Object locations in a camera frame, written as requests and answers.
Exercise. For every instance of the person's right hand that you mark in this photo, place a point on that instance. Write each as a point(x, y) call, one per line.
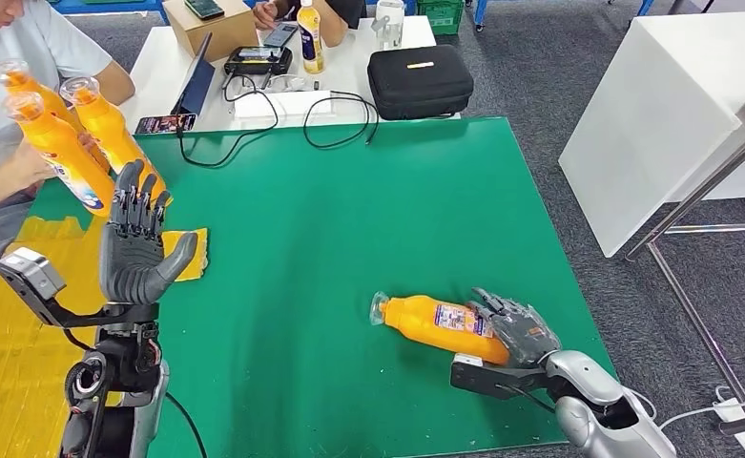
point(264, 16)
point(31, 167)

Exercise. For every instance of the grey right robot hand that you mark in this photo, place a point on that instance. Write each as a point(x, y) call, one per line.
point(523, 335)

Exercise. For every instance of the person's left hand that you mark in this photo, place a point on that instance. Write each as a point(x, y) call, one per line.
point(87, 144)

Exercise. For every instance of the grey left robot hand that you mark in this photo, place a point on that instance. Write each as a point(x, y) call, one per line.
point(135, 265)

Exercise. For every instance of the orange detergent bottle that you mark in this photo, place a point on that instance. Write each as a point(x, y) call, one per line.
point(62, 158)
point(110, 136)
point(43, 101)
point(422, 322)

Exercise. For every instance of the grey smartphone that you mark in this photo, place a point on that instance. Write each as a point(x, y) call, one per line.
point(280, 35)

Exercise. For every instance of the smartphone with colourful screen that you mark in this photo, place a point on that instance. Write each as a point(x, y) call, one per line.
point(165, 124)

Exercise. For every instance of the person's left forearm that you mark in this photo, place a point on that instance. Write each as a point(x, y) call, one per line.
point(334, 25)
point(119, 82)

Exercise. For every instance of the yellow drink bottle blue label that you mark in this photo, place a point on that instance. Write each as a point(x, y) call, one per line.
point(310, 47)

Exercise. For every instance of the black handheld screen controller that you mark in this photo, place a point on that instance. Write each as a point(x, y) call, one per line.
point(258, 61)

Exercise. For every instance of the brown cardboard box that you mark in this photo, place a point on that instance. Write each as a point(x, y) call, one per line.
point(217, 35)

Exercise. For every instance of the black smartphone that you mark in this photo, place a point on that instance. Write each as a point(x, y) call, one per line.
point(204, 8)

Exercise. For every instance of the clear safety glasses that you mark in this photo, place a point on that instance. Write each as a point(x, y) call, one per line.
point(287, 82)

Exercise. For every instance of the person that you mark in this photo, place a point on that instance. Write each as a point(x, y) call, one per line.
point(343, 9)
point(5, 76)

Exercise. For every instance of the white flat box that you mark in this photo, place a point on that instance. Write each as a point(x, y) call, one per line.
point(283, 106)

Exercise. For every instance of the dark blue tablet case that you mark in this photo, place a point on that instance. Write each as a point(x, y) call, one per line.
point(195, 85)

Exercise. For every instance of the white table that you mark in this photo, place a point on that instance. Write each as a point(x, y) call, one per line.
point(659, 95)
point(347, 82)

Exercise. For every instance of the clear water jug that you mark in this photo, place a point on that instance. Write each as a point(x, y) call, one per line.
point(389, 26)

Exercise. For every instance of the yellow plastic sheet stack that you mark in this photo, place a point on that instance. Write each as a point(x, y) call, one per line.
point(12, 354)

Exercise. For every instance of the black zip carrying case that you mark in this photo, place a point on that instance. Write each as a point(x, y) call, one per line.
point(419, 83)

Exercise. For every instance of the green plastic crate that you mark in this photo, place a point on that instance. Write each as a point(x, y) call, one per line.
point(441, 16)

